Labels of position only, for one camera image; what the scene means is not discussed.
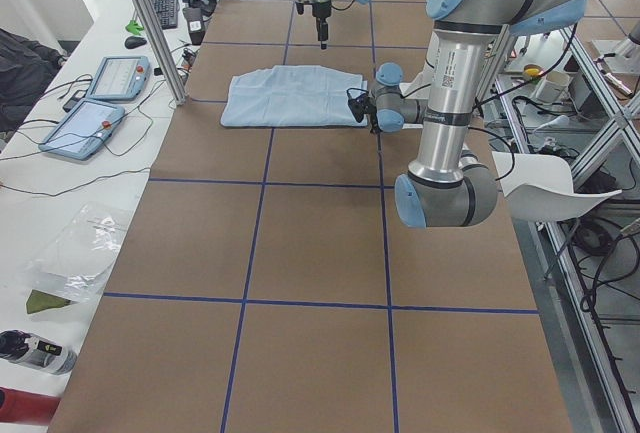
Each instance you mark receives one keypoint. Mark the light blue button-up shirt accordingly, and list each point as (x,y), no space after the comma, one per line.
(291,96)

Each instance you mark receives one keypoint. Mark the black keyboard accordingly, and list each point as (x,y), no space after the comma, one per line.
(166,12)

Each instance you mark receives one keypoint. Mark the clear plastic bag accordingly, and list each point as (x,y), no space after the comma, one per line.
(75,265)

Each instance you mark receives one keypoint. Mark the blue teach pendant near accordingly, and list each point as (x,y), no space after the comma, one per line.
(84,129)

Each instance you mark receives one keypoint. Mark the grey aluminium frame post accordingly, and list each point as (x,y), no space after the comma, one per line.
(161,49)

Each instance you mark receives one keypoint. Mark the white curved plastic sheet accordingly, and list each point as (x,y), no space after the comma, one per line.
(540,189)

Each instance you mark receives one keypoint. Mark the person in dark jacket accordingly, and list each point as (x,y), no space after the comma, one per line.
(27,69)

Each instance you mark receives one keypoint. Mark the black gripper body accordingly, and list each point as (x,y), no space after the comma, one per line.
(320,7)
(371,112)

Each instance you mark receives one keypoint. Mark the green cloth piece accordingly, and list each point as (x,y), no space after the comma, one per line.
(39,301)

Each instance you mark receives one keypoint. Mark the black white bottle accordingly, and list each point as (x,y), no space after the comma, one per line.
(35,352)

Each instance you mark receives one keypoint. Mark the black computer mouse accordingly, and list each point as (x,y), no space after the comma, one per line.
(133,42)

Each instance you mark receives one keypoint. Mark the blue teach pendant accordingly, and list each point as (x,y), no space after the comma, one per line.
(84,129)
(119,78)

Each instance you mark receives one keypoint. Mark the blue teach pendant far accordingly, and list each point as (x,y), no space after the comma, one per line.
(119,78)

